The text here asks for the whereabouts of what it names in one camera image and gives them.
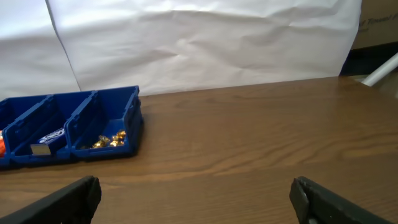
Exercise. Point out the blue candy pack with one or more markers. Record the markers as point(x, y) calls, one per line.
point(51, 138)

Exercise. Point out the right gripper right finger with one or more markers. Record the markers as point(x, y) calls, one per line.
point(329, 208)

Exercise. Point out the orange candy box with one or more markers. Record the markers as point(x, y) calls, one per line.
point(2, 146)

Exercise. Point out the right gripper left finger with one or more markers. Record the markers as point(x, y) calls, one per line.
point(62, 205)

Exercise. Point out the blue tray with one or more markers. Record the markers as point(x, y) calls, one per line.
point(112, 105)

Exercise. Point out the cardboard box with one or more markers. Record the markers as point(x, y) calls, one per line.
point(379, 21)

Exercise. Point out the gold candy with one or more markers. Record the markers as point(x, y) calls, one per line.
point(119, 137)
point(102, 141)

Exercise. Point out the white tube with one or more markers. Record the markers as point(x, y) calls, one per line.
point(381, 71)

